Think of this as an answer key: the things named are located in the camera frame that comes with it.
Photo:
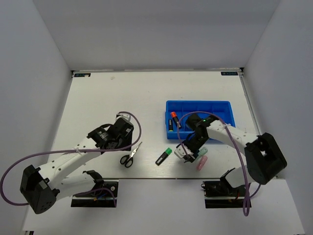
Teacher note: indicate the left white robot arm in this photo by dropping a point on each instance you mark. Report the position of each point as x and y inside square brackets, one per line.
[42, 186]

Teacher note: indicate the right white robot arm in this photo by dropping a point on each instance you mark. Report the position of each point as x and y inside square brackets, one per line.
[260, 157]

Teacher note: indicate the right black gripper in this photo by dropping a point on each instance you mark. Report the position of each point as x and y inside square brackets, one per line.
[193, 157]

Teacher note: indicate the blue divided plastic bin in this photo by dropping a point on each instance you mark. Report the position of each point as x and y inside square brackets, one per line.
[222, 109]

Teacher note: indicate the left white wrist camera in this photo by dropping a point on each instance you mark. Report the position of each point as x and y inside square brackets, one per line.
[123, 115]

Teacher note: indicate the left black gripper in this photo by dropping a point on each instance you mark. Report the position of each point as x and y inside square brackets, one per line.
[128, 139]

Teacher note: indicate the left corner label sticker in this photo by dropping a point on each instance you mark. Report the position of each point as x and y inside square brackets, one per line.
[82, 74]

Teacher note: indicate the green translucent marker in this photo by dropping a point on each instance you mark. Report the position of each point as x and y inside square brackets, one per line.
[202, 151]

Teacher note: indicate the yellow capped black highlighter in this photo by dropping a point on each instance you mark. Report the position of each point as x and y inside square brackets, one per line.
[170, 125]

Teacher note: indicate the corner label sticker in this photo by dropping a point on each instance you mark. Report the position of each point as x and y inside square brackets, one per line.
[229, 73]
[82, 74]

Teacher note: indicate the green capped black highlighter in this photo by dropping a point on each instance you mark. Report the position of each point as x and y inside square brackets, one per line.
[163, 156]

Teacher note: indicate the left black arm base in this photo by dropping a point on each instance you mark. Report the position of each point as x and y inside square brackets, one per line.
[98, 199]

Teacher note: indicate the black handled scissors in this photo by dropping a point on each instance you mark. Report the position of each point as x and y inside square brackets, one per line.
[127, 160]

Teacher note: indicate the orange capped black highlighter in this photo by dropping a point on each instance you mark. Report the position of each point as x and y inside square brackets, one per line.
[176, 120]

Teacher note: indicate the right corner label sticker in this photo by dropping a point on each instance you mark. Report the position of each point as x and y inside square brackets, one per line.
[229, 73]

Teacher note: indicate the pink translucent marker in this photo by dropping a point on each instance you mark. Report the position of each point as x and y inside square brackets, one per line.
[201, 162]

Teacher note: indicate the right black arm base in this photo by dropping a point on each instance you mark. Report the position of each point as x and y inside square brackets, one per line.
[217, 198]

